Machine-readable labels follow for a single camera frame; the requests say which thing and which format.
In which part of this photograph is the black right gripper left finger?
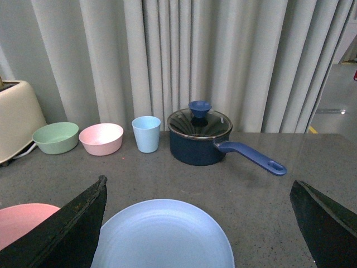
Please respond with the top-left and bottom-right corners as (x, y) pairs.
(1, 175), (107, 267)

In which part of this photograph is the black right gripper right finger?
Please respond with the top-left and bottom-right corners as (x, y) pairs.
(290, 180), (356, 267)

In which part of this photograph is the pink plate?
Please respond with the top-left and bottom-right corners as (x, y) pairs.
(0, 203), (60, 250)

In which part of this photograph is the blue plate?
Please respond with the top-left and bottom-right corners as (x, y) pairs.
(92, 199), (235, 267)

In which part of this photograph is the green bowl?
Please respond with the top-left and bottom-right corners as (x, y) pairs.
(32, 122), (79, 155)

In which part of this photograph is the pink bowl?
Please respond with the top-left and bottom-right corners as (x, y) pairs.
(79, 123), (124, 156)

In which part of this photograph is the cream toaster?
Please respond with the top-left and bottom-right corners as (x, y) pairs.
(1, 81), (47, 164)

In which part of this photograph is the light blue cup right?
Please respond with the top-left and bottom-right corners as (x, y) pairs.
(132, 116), (161, 154)

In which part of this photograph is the dark blue saucepan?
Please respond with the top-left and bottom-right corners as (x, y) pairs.
(170, 131), (287, 176)

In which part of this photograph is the glass pot lid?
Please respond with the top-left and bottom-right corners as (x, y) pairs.
(167, 100), (233, 140)

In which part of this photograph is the grey curtain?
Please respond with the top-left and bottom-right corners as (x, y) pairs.
(1, 1), (356, 133)

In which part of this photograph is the white toaster cable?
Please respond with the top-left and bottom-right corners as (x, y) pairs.
(12, 141), (37, 160)

